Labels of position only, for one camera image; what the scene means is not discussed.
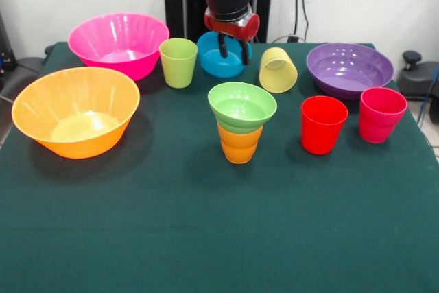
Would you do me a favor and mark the purple bowl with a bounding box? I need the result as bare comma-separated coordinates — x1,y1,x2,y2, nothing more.
305,43,395,102

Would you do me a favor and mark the large orange bowl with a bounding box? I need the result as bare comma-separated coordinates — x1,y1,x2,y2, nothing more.
11,66,141,160

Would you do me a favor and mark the magenta cup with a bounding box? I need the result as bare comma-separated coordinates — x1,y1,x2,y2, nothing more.
359,87,409,144

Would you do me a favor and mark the dark chair base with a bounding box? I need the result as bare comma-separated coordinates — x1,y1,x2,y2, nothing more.
397,50,439,102
0,55,47,100

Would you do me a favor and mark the blue bowl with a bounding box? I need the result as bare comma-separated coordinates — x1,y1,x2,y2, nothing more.
196,31,253,79

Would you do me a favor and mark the yellow cup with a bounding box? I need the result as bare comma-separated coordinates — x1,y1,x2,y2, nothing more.
258,47,298,94

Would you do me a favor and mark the orange cup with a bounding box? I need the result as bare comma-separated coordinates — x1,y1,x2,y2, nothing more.
217,123,264,165

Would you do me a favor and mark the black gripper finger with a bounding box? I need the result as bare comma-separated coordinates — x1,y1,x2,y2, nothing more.
239,40,251,67
216,32,229,59

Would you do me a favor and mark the large pink bowl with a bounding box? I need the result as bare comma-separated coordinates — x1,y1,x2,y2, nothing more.
67,12,171,82

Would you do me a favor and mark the red cup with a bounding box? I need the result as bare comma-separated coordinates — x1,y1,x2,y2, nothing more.
300,95,349,156

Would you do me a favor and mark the lime green cup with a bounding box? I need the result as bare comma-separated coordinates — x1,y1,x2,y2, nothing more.
158,37,199,89

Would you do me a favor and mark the dark green tablecloth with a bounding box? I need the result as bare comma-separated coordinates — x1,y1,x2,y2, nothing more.
0,41,439,293

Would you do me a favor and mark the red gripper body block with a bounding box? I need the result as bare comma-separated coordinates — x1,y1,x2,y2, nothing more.
204,10,261,43

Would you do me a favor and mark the small green bowl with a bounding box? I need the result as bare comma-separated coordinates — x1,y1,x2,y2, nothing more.
207,82,278,135

